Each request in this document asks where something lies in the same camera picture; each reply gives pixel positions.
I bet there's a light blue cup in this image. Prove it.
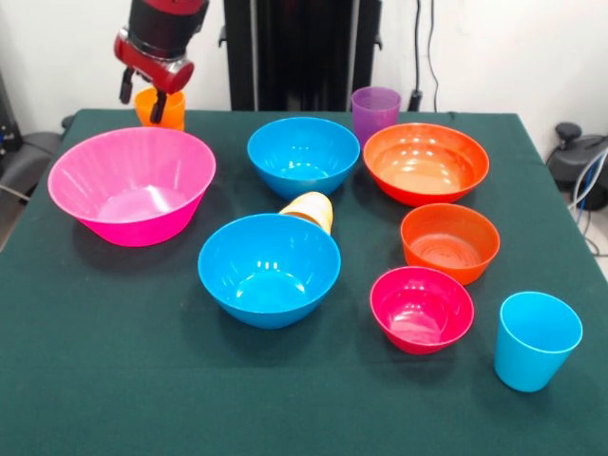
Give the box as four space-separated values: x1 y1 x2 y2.
493 291 584 393

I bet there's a black wall cable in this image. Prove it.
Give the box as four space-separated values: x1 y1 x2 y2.
408 0 455 115

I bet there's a blue bowl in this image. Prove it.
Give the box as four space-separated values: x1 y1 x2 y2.
197 213 342 331
246 117 361 201

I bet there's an orange cup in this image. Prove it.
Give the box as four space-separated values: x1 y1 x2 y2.
134 87 186 133

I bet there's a dark green table cloth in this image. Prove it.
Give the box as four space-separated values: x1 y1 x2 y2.
0 108 608 456

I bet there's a small orange bowl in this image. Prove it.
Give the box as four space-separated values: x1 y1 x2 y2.
400 202 502 287

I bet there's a black equipment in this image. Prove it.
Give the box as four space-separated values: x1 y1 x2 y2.
0 70 21 158

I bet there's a small crimson bowl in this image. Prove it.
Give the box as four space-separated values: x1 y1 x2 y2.
370 265 475 355

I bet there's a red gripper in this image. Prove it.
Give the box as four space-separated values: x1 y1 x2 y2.
112 28 196 125

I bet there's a purple cup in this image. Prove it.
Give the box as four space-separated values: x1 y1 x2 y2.
351 85 403 149

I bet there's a large pink bowl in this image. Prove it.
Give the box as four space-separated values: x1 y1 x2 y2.
47 125 218 248

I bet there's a blue cable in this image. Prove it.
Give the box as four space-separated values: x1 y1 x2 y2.
572 151 608 211

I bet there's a yellow cup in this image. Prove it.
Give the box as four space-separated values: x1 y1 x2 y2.
278 191 334 237

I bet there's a large orange bowl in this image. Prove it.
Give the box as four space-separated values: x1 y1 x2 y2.
363 122 490 208

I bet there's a white cable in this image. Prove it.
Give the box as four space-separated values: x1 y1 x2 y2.
567 146 608 257

